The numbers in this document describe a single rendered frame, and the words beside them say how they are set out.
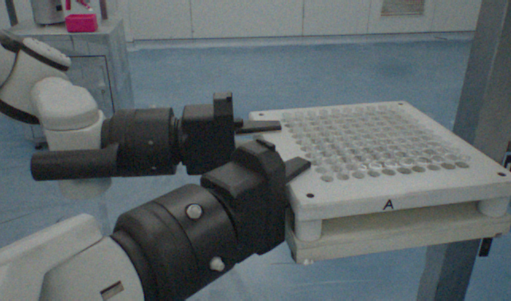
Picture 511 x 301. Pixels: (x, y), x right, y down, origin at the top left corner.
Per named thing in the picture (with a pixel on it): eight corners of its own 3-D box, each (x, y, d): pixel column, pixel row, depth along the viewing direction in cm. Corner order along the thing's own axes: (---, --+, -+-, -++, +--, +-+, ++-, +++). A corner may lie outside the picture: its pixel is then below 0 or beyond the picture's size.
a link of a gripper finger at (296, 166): (316, 170, 47) (276, 192, 44) (293, 160, 49) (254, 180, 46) (316, 156, 47) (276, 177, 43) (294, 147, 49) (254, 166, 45)
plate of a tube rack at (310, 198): (402, 111, 68) (404, 99, 67) (520, 197, 47) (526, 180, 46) (247, 123, 64) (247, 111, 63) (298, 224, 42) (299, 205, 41)
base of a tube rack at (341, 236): (397, 140, 71) (399, 127, 69) (508, 234, 49) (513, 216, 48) (247, 154, 66) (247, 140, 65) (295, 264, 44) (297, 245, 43)
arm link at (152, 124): (231, 80, 59) (140, 83, 58) (233, 105, 50) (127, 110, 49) (234, 162, 64) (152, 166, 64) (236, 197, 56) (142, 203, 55)
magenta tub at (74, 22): (67, 33, 260) (64, 17, 256) (72, 29, 270) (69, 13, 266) (95, 32, 261) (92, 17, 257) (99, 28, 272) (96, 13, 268)
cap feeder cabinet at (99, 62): (26, 153, 287) (-5, 35, 253) (52, 119, 338) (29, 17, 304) (126, 148, 293) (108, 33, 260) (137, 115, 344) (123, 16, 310)
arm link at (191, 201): (233, 126, 45) (130, 166, 38) (306, 155, 39) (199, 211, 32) (237, 224, 51) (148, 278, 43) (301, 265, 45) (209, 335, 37)
